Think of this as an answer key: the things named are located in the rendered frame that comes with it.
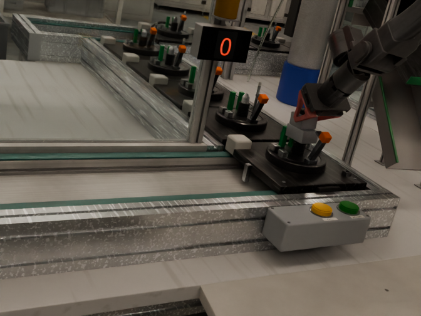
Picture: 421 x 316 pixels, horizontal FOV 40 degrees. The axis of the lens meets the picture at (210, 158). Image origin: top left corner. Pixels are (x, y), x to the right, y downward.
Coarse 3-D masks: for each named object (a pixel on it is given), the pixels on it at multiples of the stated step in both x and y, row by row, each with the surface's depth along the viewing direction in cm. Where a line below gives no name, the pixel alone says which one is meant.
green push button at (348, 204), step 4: (340, 204) 117; (344, 204) 117; (348, 204) 117; (352, 204) 118; (340, 208) 117; (344, 208) 116; (348, 208) 116; (352, 208) 116; (356, 208) 116; (348, 212) 116; (352, 212) 116; (356, 212) 116
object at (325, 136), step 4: (316, 132) 127; (320, 132) 127; (324, 132) 125; (328, 132) 126; (320, 136) 126; (324, 136) 125; (328, 136) 125; (320, 140) 126; (324, 140) 125; (328, 140) 125; (316, 144) 127; (320, 144) 126; (324, 144) 127; (316, 148) 127; (320, 148) 127; (312, 152) 129; (316, 152) 128; (308, 156) 130; (312, 156) 129; (316, 156) 129; (312, 160) 129
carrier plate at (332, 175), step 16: (256, 144) 141; (240, 160) 133; (256, 160) 131; (272, 176) 124; (288, 176) 126; (304, 176) 128; (320, 176) 130; (336, 176) 132; (352, 176) 133; (288, 192) 122; (304, 192) 124
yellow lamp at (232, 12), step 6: (216, 0) 123; (222, 0) 122; (228, 0) 121; (234, 0) 122; (216, 6) 123; (222, 6) 122; (228, 6) 122; (234, 6) 122; (216, 12) 123; (222, 12) 122; (228, 12) 122; (234, 12) 123; (228, 18) 123; (234, 18) 124
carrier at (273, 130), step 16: (240, 96) 157; (208, 112) 158; (224, 112) 151; (240, 112) 153; (208, 128) 146; (224, 128) 148; (240, 128) 149; (256, 128) 150; (272, 128) 156; (224, 144) 141
